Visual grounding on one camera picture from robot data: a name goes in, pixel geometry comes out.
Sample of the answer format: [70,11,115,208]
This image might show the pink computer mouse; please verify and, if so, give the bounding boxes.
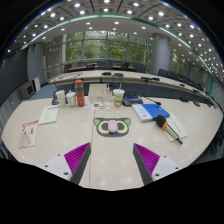
[107,119,119,134]

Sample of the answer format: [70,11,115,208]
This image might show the colourful sticker sheet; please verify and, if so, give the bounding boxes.
[84,100,111,112]

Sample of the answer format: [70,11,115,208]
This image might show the ceiling lights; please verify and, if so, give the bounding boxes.
[6,0,221,73]

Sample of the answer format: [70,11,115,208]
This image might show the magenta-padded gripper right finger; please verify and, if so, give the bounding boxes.
[132,143,182,187]

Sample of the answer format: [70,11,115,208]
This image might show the pale yellow booklet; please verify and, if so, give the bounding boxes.
[37,104,60,126]

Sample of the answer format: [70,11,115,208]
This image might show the dark office chairs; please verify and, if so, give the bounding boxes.
[63,59,221,101]

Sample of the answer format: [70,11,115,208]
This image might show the white paper cup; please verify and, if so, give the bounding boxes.
[55,89,67,109]

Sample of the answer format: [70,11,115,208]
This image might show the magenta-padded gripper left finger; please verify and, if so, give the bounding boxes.
[42,142,92,186]

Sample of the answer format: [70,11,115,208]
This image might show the cream cardboard box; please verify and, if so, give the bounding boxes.
[87,83,114,103]

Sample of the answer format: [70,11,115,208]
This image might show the green printed paper drink cup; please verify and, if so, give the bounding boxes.
[112,84,126,108]

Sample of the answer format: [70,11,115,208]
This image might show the blue and white book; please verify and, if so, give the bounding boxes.
[131,103,171,123]

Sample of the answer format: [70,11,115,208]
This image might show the black handheld microphone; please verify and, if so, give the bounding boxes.
[153,114,184,145]

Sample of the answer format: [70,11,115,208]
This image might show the red drink bottle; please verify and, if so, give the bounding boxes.
[74,79,86,108]

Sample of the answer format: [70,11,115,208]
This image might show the pale green paper sheet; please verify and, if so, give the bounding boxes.
[164,112,188,143]

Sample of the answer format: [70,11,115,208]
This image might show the white lidded mug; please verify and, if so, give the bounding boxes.
[65,91,78,108]

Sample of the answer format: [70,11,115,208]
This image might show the red and white magazine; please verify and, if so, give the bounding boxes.
[18,119,40,150]

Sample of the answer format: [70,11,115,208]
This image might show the cat-face mouse pad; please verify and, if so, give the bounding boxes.
[92,117,132,138]

